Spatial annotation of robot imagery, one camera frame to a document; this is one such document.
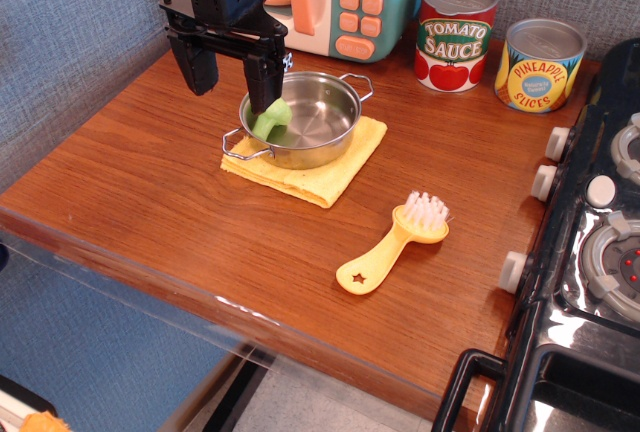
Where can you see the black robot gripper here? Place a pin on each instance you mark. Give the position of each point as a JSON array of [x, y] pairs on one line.
[[245, 23]]

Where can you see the yellow toy dish brush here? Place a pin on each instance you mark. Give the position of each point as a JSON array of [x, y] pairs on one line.
[[423, 219]]

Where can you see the stainless steel pot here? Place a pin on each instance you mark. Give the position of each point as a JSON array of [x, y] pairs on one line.
[[325, 112]]

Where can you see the green toy broccoli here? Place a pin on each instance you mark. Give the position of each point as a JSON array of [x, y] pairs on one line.
[[279, 113]]

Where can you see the yellow folded cloth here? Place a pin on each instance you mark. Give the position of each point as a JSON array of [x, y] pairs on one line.
[[321, 186]]

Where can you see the teal toy microwave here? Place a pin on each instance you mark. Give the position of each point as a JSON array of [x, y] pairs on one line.
[[358, 30]]

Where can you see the tomato sauce can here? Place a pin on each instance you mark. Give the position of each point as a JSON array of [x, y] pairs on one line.
[[453, 38]]

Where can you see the pineapple slices can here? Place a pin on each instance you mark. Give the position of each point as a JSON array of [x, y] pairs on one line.
[[539, 64]]

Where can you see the white stove knob middle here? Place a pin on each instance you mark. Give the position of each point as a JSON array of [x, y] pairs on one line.
[[543, 181]]

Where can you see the white stove knob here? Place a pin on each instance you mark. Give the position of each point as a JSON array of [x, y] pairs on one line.
[[543, 181], [512, 270], [556, 143]]

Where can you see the white stove knob upper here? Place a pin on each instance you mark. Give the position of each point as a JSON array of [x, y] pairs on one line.
[[556, 143]]

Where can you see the white stove knob lower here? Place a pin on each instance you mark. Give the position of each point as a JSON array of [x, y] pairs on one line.
[[512, 270]]

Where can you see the orange plush object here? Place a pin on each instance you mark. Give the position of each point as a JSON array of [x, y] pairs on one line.
[[43, 422]]

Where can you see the black toy stove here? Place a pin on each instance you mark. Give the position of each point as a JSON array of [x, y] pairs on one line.
[[572, 359]]

